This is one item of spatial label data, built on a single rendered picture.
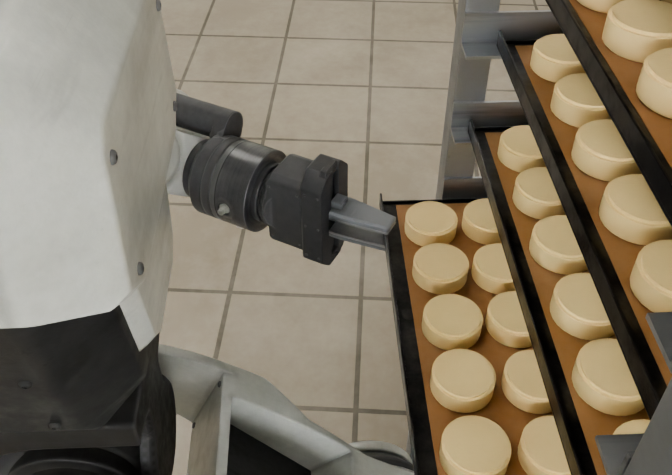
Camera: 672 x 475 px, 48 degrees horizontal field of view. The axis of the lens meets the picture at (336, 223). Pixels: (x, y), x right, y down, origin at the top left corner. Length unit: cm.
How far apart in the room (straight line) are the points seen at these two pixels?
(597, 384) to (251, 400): 36
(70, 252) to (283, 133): 184
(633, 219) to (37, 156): 33
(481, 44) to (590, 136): 18
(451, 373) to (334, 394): 96
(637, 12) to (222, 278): 140
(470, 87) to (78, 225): 43
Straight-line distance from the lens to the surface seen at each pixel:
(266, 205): 74
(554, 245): 59
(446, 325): 63
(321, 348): 162
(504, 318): 65
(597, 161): 53
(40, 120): 36
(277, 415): 76
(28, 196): 36
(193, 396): 79
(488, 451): 57
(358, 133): 220
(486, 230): 72
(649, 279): 45
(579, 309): 55
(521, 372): 61
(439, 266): 68
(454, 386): 59
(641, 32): 49
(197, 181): 77
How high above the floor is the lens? 127
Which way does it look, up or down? 42 degrees down
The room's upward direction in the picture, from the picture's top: straight up
